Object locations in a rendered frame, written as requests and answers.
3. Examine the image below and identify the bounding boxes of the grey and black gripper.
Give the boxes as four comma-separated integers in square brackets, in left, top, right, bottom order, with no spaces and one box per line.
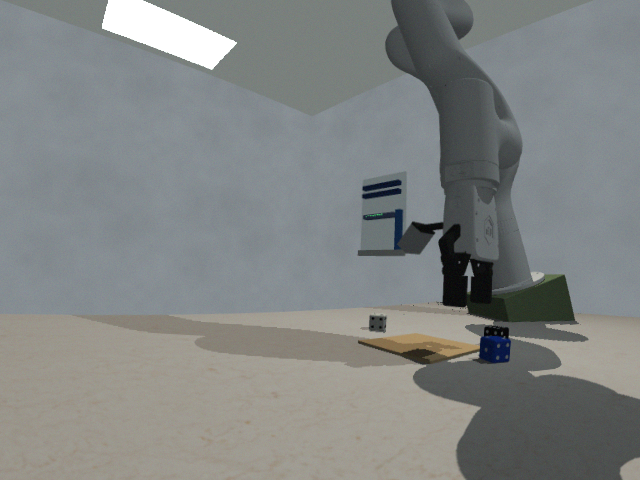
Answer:
[438,183,499,307]

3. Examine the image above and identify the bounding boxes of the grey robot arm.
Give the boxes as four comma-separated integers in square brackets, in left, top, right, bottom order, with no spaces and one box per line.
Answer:
[385,0,545,295]

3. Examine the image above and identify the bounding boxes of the blue die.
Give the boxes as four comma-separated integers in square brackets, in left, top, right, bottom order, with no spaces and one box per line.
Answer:
[479,336,511,363]

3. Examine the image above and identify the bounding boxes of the black die with white pips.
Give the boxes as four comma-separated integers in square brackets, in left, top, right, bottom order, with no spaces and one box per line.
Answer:
[484,325,509,338]

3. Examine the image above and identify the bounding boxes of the tan flat mat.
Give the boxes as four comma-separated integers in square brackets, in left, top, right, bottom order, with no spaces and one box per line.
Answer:
[358,333,480,364]

